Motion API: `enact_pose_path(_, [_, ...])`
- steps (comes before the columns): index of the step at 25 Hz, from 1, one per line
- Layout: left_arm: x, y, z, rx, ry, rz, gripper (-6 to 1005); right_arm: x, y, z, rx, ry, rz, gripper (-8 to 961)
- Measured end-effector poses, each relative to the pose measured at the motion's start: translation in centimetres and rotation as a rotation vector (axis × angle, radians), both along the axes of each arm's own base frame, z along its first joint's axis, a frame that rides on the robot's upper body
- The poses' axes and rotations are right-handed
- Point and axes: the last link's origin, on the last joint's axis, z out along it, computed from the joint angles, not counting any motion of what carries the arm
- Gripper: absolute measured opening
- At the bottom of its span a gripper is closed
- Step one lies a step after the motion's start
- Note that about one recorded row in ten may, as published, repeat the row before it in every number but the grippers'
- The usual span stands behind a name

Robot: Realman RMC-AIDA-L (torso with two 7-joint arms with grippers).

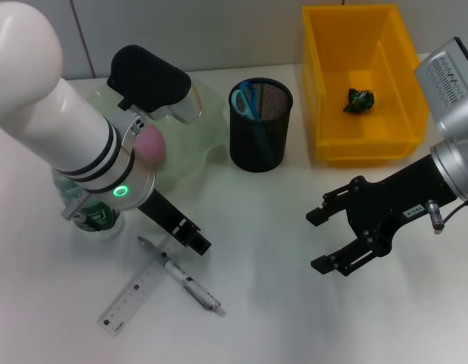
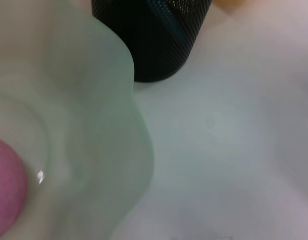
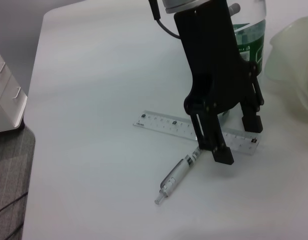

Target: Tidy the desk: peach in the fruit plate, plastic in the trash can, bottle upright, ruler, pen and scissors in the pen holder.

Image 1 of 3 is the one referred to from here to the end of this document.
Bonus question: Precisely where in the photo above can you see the arm cable with plug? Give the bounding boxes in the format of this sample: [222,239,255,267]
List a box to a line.
[425,199,468,235]
[61,191,105,233]

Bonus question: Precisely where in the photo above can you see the yellow plastic bin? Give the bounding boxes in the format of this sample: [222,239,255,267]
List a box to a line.
[301,3,434,168]

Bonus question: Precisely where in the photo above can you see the right arm cable with plug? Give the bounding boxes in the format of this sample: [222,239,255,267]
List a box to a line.
[425,199,468,235]

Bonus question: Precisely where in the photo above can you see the green wavy glass fruit bowl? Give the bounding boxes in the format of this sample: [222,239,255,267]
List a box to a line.
[87,74,230,190]

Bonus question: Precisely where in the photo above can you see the pink toy peach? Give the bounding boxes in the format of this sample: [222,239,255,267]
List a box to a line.
[137,126,167,167]

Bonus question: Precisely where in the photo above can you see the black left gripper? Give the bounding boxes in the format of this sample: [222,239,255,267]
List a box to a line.
[137,188,213,256]

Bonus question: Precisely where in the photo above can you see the green plastic wrapper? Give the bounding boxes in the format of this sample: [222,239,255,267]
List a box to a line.
[342,87,375,115]

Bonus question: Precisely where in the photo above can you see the black mesh pen holder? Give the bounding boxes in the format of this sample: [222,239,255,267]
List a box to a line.
[228,77,295,173]

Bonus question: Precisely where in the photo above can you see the blue scissors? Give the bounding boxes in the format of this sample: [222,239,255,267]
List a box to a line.
[231,80,278,164]

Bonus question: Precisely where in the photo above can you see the clear green-label water bottle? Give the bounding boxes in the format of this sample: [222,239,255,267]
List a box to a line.
[53,168,125,243]

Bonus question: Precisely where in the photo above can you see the grey transparent pen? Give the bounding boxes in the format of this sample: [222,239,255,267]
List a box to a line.
[137,234,228,317]

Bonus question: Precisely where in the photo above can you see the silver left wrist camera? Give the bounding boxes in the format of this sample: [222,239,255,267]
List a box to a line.
[106,44,203,124]

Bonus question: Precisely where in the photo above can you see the clear plastic ruler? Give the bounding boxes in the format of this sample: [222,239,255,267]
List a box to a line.
[96,234,181,337]

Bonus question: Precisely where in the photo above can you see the left arm cable with plug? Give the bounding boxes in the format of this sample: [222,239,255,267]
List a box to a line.
[61,191,105,233]

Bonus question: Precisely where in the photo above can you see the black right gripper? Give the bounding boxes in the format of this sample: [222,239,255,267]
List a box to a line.
[305,153,458,277]

